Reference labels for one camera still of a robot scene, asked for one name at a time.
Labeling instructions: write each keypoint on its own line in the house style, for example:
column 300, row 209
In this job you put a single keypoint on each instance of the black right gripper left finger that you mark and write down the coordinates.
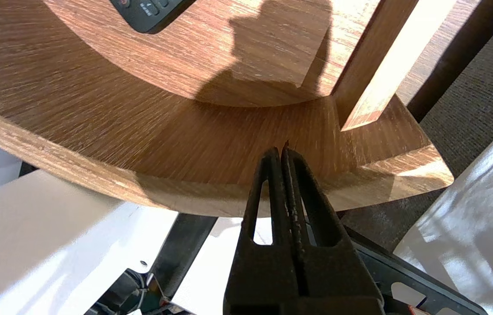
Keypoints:
column 259, row 271

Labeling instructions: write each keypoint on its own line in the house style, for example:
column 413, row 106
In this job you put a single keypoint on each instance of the white bed sheet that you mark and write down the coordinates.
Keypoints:
column 482, row 227

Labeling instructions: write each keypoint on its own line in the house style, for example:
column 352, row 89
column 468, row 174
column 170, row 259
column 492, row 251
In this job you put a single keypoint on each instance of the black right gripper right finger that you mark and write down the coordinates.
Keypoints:
column 338, row 275

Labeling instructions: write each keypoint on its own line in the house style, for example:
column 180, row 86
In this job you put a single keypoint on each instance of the white and black robot base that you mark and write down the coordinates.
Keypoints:
column 54, row 245

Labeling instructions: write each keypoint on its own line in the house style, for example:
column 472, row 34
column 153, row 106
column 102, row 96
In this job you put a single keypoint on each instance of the wooden nightstand drawer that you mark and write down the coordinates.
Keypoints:
column 163, row 131

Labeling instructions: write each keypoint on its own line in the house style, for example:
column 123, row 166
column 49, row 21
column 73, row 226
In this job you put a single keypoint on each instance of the slim black remote control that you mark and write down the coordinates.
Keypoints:
column 154, row 13

